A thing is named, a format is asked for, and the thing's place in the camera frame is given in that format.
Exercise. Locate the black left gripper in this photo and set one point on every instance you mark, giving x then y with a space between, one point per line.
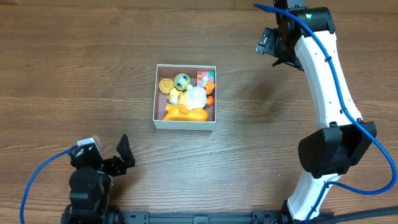
115 163

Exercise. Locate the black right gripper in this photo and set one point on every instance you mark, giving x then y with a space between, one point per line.
283 58

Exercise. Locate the orange plush dog toy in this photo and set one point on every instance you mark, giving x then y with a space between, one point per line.
181 113

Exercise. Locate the multicoloured puzzle cube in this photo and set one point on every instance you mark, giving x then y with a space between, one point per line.
204 77

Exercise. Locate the white plush duck toy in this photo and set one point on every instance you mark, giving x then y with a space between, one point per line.
193 97

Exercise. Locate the white cardboard box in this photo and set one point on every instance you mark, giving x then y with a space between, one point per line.
161 101

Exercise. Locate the yellow grey face ball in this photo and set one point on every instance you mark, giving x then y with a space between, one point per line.
182 81

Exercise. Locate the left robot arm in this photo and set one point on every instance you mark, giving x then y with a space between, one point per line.
91 182

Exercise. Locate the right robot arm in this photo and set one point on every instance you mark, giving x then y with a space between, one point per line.
305 38

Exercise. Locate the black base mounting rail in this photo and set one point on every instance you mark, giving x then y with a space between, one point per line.
254 217

